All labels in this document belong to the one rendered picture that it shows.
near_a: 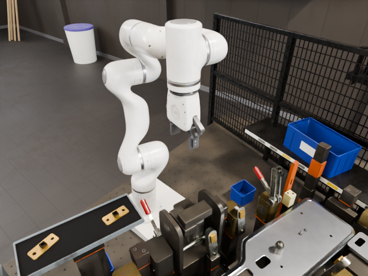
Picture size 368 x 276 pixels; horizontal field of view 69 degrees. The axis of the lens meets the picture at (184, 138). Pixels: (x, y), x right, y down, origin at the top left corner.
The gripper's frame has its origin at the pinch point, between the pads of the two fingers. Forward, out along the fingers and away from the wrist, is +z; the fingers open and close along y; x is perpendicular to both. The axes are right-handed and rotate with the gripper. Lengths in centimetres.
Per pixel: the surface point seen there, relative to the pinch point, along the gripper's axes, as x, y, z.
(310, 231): 40, 27, 44
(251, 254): 15, 21, 44
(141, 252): -19.4, 3.9, 34.0
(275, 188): 34.8, 11.3, 30.6
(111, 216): -22.8, -9.5, 27.7
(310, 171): 65, 9, 39
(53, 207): -40, -149, 143
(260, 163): 87, -35, 74
